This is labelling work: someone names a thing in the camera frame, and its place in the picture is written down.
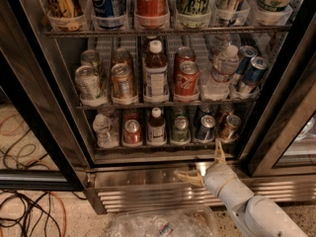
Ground brown tea bottle shelf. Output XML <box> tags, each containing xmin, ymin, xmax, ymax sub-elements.
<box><xmin>147</xmin><ymin>108</ymin><xmax>166</xmax><ymax>145</ymax></box>
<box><xmin>143</xmin><ymin>40</ymin><xmax>169</xmax><ymax>103</ymax></box>

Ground right glass fridge door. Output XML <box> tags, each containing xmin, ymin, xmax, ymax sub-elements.
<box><xmin>239</xmin><ymin>14</ymin><xmax>316</xmax><ymax>177</ymax></box>

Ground clear water bottle middle shelf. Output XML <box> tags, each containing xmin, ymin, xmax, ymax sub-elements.
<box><xmin>202</xmin><ymin>45</ymin><xmax>239</xmax><ymax>101</ymax></box>

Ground black and orange floor cables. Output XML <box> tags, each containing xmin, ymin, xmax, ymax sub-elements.
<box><xmin>0</xmin><ymin>113</ymin><xmax>87</xmax><ymax>237</ymax></box>

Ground bronze can bottom shelf rear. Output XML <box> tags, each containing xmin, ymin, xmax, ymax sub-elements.
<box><xmin>215</xmin><ymin>103</ymin><xmax>234</xmax><ymax>119</ymax></box>

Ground blue energy can rear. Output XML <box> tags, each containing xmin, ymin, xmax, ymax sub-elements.
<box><xmin>231</xmin><ymin>45</ymin><xmax>258</xmax><ymax>86</ymax></box>

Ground left glass fridge door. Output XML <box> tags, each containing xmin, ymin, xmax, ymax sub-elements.
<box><xmin>0</xmin><ymin>0</ymin><xmax>89</xmax><ymax>191</ymax></box>

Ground green soda can front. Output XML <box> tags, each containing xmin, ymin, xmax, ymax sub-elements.
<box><xmin>171</xmin><ymin>117</ymin><xmax>190</xmax><ymax>144</ymax></box>

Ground green soda can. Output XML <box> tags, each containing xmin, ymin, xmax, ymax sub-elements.
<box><xmin>173</xmin><ymin>106</ymin><xmax>187</xmax><ymax>118</ymax></box>
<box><xmin>171</xmin><ymin>117</ymin><xmax>190</xmax><ymax>144</ymax></box>

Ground blue energy can front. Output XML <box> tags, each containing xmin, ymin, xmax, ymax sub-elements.
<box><xmin>237</xmin><ymin>56</ymin><xmax>269</xmax><ymax>94</ymax></box>

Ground silver can shelf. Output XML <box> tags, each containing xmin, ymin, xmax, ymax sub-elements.
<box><xmin>80</xmin><ymin>49</ymin><xmax>101</xmax><ymax>70</ymax></box>
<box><xmin>75</xmin><ymin>65</ymin><xmax>107</xmax><ymax>107</ymax></box>

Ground silver can middle shelf rear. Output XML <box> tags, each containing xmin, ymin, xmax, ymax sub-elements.
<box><xmin>80</xmin><ymin>49</ymin><xmax>101</xmax><ymax>70</ymax></box>

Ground orange can middle shelf front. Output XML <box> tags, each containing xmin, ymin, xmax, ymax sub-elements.
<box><xmin>111</xmin><ymin>63</ymin><xmax>135</xmax><ymax>105</ymax></box>

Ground blue energy can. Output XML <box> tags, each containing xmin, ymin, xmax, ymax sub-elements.
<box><xmin>231</xmin><ymin>45</ymin><xmax>258</xmax><ymax>86</ymax></box>
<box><xmin>237</xmin><ymin>56</ymin><xmax>269</xmax><ymax>94</ymax></box>

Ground green soda can rear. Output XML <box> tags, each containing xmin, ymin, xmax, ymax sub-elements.
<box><xmin>173</xmin><ymin>106</ymin><xmax>187</xmax><ymax>118</ymax></box>

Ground clear water bottle shelf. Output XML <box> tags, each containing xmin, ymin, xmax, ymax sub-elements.
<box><xmin>202</xmin><ymin>45</ymin><xmax>239</xmax><ymax>101</ymax></box>
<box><xmin>93</xmin><ymin>108</ymin><xmax>119</xmax><ymax>148</ymax></box>

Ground blue red can top shelf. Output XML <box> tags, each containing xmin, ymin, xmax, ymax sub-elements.
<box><xmin>216</xmin><ymin>0</ymin><xmax>244</xmax><ymax>26</ymax></box>

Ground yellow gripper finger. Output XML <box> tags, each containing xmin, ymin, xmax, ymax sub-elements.
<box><xmin>174</xmin><ymin>170</ymin><xmax>204</xmax><ymax>187</ymax></box>
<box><xmin>214</xmin><ymin>138</ymin><xmax>226</xmax><ymax>164</ymax></box>

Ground red cola can top shelf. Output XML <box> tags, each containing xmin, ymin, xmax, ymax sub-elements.
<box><xmin>135</xmin><ymin>0</ymin><xmax>167</xmax><ymax>29</ymax></box>

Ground red cola can rear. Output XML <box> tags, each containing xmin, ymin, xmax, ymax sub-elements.
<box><xmin>174</xmin><ymin>46</ymin><xmax>196</xmax><ymax>64</ymax></box>

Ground orange can shelf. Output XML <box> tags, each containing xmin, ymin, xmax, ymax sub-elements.
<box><xmin>111</xmin><ymin>63</ymin><xmax>135</xmax><ymax>105</ymax></box>
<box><xmin>112</xmin><ymin>48</ymin><xmax>133</xmax><ymax>67</ymax></box>

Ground bronze can shelf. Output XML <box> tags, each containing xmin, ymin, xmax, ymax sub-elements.
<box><xmin>215</xmin><ymin>103</ymin><xmax>234</xmax><ymax>119</ymax></box>
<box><xmin>218</xmin><ymin>115</ymin><xmax>241</xmax><ymax>143</ymax></box>

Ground clear plastic bin of bottles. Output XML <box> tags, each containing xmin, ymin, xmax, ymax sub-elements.
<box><xmin>106</xmin><ymin>205</ymin><xmax>219</xmax><ymax>237</ymax></box>

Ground steel fridge cabinet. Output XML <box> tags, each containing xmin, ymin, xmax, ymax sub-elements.
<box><xmin>9</xmin><ymin>0</ymin><xmax>316</xmax><ymax>215</ymax></box>

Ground green tall can top shelf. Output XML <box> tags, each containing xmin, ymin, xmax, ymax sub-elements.
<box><xmin>176</xmin><ymin>0</ymin><xmax>209</xmax><ymax>28</ymax></box>

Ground blue pepsi can top shelf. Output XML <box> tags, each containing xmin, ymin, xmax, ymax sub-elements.
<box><xmin>92</xmin><ymin>0</ymin><xmax>126</xmax><ymax>30</ymax></box>

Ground brown tea bottle middle shelf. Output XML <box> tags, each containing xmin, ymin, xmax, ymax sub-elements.
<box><xmin>143</xmin><ymin>40</ymin><xmax>169</xmax><ymax>103</ymax></box>

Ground red can bottom shelf rear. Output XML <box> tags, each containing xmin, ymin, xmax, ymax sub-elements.
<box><xmin>122</xmin><ymin>109</ymin><xmax>140</xmax><ymax>120</ymax></box>

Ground silver can middle shelf front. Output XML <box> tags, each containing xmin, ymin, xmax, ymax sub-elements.
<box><xmin>75</xmin><ymin>65</ymin><xmax>107</xmax><ymax>107</ymax></box>

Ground glass fridge door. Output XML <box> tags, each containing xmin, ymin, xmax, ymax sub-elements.
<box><xmin>0</xmin><ymin>0</ymin><xmax>89</xmax><ymax>191</ymax></box>
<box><xmin>239</xmin><ymin>14</ymin><xmax>316</xmax><ymax>177</ymax></box>

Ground blue can bottom shelf rear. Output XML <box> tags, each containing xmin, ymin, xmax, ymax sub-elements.
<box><xmin>195</xmin><ymin>104</ymin><xmax>213</xmax><ymax>119</ymax></box>

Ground brown tea bottle bottom shelf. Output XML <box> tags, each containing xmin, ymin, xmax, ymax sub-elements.
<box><xmin>147</xmin><ymin>108</ymin><xmax>166</xmax><ymax>145</ymax></box>

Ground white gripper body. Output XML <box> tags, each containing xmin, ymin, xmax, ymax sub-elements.
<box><xmin>203</xmin><ymin>163</ymin><xmax>237</xmax><ymax>197</ymax></box>

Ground red can bottom shelf front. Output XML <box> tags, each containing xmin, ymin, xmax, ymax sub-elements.
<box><xmin>123</xmin><ymin>119</ymin><xmax>142</xmax><ymax>144</ymax></box>

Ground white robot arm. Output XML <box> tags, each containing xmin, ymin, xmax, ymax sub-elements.
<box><xmin>175</xmin><ymin>139</ymin><xmax>308</xmax><ymax>237</ymax></box>

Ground clear water bottle bottom shelf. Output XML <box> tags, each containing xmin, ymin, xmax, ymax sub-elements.
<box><xmin>93</xmin><ymin>108</ymin><xmax>119</xmax><ymax>148</ymax></box>

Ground red cola can front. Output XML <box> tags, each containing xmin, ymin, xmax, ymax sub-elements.
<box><xmin>174</xmin><ymin>61</ymin><xmax>199</xmax><ymax>102</ymax></box>

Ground yellow can top shelf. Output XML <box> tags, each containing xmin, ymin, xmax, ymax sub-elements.
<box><xmin>47</xmin><ymin>0</ymin><xmax>83</xmax><ymax>32</ymax></box>

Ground orange can middle shelf rear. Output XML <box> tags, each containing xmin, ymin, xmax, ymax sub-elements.
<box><xmin>112</xmin><ymin>48</ymin><xmax>133</xmax><ymax>67</ymax></box>

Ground bronze can bottom shelf front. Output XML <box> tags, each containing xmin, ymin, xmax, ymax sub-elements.
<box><xmin>218</xmin><ymin>115</ymin><xmax>241</xmax><ymax>143</ymax></box>

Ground blue can bottom shelf front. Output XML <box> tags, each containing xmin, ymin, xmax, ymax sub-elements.
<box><xmin>195</xmin><ymin>115</ymin><xmax>216</xmax><ymax>142</ymax></box>

